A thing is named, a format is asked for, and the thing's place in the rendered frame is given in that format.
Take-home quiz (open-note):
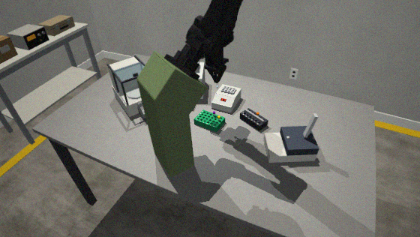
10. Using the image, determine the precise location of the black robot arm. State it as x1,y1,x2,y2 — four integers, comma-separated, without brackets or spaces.
164,0,243,80

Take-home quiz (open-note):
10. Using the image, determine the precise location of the green tube rack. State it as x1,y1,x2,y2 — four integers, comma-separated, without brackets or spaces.
194,110,225,133

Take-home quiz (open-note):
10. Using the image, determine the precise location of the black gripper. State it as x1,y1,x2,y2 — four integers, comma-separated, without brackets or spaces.
204,51,229,83

